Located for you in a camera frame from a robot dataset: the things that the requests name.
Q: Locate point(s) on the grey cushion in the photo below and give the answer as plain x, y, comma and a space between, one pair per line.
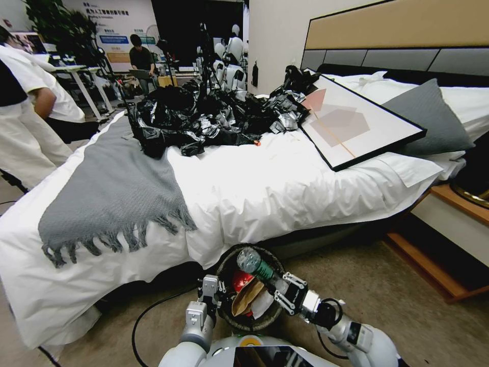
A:
431, 118

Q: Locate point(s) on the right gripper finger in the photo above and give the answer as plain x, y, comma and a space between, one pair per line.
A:
296, 280
286, 304

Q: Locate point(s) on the white printed poster board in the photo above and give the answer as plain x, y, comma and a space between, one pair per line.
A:
114, 34

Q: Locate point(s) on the white robot torso shell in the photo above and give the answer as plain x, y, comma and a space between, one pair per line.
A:
229, 351

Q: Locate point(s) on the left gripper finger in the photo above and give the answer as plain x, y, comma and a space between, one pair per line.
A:
219, 287
208, 284

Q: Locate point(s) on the white desk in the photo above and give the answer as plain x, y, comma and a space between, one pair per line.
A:
82, 76

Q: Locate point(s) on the small wooden box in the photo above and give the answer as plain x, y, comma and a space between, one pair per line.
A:
167, 81

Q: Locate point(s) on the grey fringed throw blanket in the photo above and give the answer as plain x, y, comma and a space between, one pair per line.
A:
114, 191

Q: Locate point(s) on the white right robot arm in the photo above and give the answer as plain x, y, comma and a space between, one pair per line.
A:
355, 332

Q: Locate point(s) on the brown paper bag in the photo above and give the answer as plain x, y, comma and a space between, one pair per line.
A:
244, 300

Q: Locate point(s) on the green leafy plant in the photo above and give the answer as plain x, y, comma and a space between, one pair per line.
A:
61, 26

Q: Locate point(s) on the white and wood nightstand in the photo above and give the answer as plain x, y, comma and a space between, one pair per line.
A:
451, 237

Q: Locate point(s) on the clear plastic bottle green label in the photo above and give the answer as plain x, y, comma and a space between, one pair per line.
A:
256, 265

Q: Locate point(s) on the pile of black garbage bags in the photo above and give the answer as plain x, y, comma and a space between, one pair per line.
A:
191, 114

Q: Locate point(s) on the black framed abstract picture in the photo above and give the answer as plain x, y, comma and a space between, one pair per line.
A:
366, 126

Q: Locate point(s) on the white pillow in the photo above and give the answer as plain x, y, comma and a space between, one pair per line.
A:
458, 99

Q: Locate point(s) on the red crumpled wrapper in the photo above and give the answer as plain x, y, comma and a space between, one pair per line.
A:
240, 281

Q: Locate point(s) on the black tripod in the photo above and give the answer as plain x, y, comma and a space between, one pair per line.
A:
208, 57

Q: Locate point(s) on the black object with gold rim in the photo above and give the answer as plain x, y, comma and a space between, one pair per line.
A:
473, 179

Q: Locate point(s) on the white crumpled paper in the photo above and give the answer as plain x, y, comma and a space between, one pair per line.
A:
263, 304

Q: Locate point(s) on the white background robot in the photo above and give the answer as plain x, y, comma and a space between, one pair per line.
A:
233, 53

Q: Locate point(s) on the white bed duvet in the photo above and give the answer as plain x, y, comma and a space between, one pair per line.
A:
248, 191

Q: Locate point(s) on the person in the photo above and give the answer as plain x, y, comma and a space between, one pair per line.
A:
23, 126
141, 61

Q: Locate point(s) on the dark woven trash bin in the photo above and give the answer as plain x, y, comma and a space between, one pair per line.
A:
229, 317

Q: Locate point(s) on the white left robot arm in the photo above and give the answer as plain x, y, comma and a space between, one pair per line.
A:
193, 336

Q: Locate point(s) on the beige and grey headboard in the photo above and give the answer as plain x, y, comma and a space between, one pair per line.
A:
397, 34

